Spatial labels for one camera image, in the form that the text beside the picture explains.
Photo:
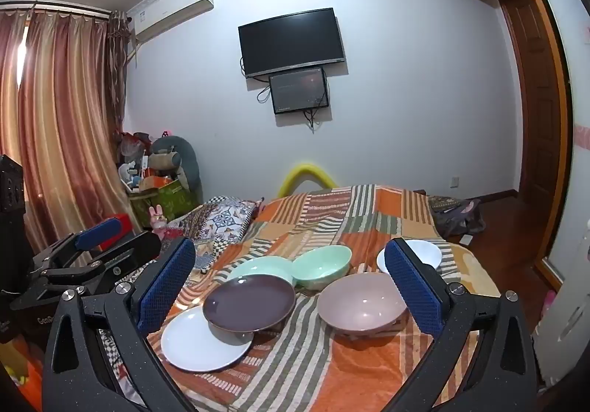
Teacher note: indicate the white bowl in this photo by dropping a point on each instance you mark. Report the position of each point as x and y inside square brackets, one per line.
[426, 253]

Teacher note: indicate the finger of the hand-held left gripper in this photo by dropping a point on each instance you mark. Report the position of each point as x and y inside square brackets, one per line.
[99, 230]
[133, 250]

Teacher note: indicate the pink bowl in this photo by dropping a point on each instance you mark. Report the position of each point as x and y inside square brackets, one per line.
[359, 301]

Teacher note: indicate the white wardrobe door pink hearts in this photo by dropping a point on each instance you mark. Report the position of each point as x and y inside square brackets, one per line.
[578, 94]

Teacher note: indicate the yellow foam tube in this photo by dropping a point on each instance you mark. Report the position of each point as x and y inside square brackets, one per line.
[302, 171]

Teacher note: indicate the orange box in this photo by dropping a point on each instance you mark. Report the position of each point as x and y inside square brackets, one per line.
[154, 184]

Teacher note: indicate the small wall monitor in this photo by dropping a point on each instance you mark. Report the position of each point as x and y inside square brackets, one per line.
[297, 89]

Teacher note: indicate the red box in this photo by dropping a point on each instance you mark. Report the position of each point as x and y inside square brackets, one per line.
[130, 225]

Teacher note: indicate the patterned pillow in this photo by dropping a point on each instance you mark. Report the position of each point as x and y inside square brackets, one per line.
[226, 218]

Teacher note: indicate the pink bunny toy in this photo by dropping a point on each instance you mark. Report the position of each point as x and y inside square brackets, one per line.
[159, 220]

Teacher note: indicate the brown patterned curtain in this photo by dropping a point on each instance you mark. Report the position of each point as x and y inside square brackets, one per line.
[117, 71]

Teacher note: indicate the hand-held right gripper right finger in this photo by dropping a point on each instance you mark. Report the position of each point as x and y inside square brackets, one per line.
[412, 290]

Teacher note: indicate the orange striped patchwork blanket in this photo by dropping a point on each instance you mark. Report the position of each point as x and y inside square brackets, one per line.
[322, 218]

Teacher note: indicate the wooden door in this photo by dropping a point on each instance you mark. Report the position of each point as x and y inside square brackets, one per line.
[530, 117]

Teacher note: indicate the wall television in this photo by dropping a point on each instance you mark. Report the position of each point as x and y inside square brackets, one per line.
[290, 43]

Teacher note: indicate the white air conditioner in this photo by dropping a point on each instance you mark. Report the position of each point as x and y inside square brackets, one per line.
[170, 11]

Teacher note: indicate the orange striped curtain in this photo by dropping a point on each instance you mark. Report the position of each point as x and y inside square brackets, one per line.
[60, 117]

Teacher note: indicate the wall socket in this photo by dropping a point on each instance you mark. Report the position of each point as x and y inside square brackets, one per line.
[454, 181]

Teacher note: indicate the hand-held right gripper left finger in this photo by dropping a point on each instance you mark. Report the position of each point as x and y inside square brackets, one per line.
[166, 285]

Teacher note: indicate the green bowl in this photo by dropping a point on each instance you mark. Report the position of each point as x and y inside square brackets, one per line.
[322, 269]

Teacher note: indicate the dark backpack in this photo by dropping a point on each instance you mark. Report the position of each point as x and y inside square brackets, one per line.
[454, 218]

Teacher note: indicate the green plate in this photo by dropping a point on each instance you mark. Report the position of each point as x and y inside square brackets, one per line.
[258, 265]

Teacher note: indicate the dark purple plate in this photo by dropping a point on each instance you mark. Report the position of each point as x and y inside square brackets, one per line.
[249, 301]

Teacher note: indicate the orange cloth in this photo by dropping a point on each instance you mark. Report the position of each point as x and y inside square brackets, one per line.
[23, 375]

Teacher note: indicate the white plate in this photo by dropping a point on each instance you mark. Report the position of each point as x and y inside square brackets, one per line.
[198, 343]

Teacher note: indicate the green cardboard box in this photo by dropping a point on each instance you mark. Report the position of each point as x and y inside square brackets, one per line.
[175, 204]

